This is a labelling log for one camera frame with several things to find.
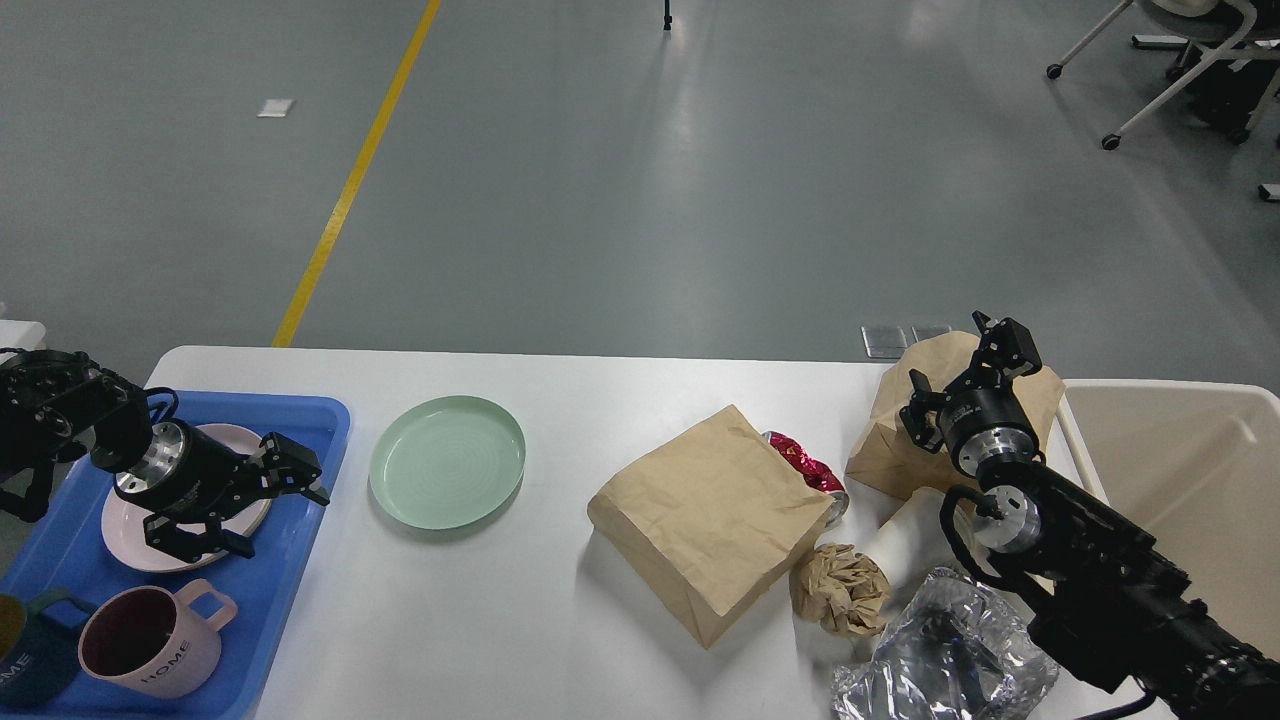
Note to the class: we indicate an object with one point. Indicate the crumpled brown paper ball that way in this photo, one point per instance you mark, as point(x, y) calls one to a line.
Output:
point(840, 589)

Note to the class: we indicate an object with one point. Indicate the silver floor socket plates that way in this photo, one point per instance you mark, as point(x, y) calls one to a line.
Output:
point(892, 341)

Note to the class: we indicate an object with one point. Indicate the crumpled clear plastic bag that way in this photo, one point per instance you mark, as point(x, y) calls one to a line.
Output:
point(957, 651)

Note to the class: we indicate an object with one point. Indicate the beige plastic bin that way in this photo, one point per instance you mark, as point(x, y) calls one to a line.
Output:
point(1196, 464)

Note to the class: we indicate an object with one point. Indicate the pink mug dark inside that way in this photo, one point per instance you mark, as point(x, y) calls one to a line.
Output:
point(164, 644)

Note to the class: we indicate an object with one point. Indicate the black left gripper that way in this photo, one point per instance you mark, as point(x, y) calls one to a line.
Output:
point(186, 475)

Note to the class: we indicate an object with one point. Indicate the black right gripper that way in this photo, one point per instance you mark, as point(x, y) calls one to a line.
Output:
point(985, 422)

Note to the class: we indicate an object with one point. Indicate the white paper cup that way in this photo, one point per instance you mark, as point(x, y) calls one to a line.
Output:
point(912, 542)

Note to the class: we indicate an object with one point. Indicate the pink plate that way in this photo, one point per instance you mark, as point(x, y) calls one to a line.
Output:
point(122, 523)

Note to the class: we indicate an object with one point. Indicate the small brown paper bag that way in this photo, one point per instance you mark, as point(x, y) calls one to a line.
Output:
point(884, 457)

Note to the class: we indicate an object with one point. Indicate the green plate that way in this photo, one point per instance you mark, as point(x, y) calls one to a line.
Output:
point(448, 463)

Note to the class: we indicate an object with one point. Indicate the large brown paper bag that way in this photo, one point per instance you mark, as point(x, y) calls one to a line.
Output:
point(710, 520)

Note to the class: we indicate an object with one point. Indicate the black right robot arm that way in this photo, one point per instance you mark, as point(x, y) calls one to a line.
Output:
point(1106, 605)

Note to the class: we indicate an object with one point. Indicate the blue plastic tray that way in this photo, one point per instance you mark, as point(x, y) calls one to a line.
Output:
point(66, 550)

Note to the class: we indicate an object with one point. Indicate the blue mug yellow inside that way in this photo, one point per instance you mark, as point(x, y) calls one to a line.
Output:
point(39, 655)

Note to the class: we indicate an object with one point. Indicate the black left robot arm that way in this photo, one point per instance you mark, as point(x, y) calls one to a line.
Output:
point(61, 406)

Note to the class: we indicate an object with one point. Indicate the crushed red can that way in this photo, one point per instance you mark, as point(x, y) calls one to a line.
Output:
point(817, 474)

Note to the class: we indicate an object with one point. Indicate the white side table corner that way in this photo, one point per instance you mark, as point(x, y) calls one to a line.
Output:
point(19, 334)

